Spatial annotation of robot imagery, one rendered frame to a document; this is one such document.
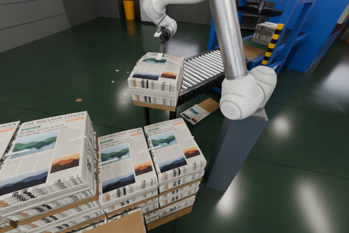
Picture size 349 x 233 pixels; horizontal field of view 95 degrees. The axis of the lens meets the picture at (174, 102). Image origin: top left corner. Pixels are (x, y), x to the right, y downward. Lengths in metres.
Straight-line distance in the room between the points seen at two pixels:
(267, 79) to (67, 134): 0.99
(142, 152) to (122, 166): 0.13
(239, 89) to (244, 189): 1.34
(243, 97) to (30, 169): 0.89
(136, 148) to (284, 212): 1.52
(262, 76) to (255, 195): 1.32
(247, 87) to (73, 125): 0.83
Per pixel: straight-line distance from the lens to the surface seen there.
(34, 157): 0.87
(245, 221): 1.84
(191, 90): 1.51
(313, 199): 2.27
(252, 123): 1.09
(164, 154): 0.97
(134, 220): 1.09
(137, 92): 1.00
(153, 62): 1.08
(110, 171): 0.97
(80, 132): 0.86
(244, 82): 0.79
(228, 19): 0.77
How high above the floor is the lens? 1.65
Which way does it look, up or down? 39 degrees down
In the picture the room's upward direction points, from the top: 3 degrees clockwise
